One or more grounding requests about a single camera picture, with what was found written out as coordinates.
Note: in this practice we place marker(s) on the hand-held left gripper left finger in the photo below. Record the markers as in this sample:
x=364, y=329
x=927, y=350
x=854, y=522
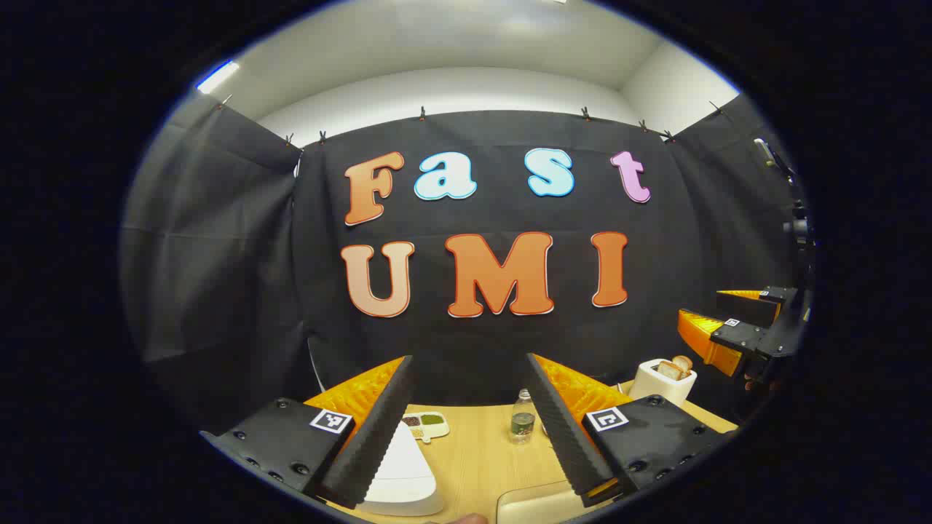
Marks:
x=378, y=437

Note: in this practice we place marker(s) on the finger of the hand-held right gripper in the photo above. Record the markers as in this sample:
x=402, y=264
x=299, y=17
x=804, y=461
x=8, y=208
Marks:
x=739, y=338
x=746, y=309

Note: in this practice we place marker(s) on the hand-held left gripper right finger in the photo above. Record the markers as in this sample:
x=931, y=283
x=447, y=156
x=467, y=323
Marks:
x=564, y=444

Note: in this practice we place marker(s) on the white rice cooker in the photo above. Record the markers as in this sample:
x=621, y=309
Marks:
x=404, y=473

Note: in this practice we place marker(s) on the clear plastic water bottle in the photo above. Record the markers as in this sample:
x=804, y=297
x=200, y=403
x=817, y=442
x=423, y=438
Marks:
x=522, y=422

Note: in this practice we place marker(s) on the white divided grain dish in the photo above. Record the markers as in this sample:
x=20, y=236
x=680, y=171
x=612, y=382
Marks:
x=426, y=423

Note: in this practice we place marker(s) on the toasted bread slice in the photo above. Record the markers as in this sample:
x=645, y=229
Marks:
x=683, y=362
x=668, y=370

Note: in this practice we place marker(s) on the clear plastic container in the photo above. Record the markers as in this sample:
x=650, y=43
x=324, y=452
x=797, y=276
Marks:
x=535, y=506

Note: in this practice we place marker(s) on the white toaster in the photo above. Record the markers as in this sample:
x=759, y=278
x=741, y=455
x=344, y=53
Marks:
x=655, y=389

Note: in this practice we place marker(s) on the ceiling light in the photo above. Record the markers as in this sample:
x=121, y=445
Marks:
x=217, y=76

